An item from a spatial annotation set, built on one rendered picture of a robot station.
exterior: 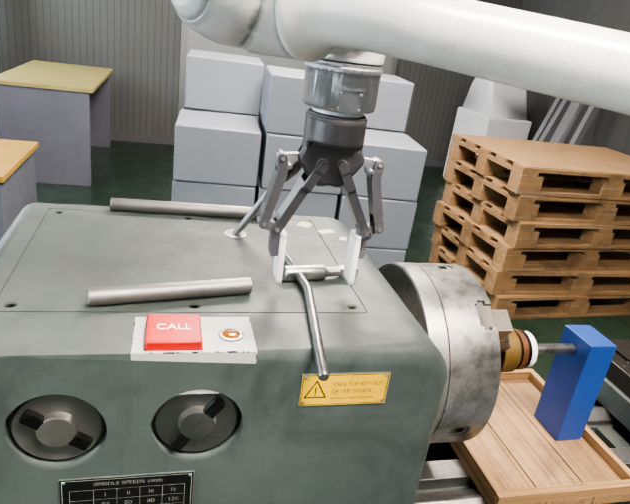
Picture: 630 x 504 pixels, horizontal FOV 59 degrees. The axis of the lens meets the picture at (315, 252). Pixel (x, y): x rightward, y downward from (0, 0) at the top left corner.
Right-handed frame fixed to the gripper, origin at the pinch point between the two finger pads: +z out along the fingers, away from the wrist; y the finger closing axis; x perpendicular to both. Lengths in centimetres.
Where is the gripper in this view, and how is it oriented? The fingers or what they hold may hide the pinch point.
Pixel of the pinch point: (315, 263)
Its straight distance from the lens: 75.3
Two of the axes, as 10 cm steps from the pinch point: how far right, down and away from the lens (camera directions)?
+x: -2.2, -4.0, 8.9
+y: 9.7, 0.3, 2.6
